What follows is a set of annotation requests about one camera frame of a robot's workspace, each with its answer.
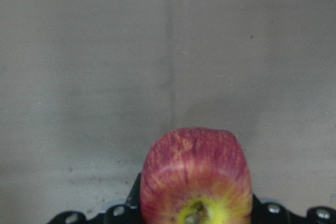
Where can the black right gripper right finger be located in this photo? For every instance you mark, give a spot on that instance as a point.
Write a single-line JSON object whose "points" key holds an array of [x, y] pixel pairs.
{"points": [[257, 213]]}

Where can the red yellow cut apple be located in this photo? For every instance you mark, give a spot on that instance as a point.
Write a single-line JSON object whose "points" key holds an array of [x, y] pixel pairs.
{"points": [[196, 175]]}

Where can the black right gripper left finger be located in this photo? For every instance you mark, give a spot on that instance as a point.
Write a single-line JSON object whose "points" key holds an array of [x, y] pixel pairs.
{"points": [[133, 201]]}

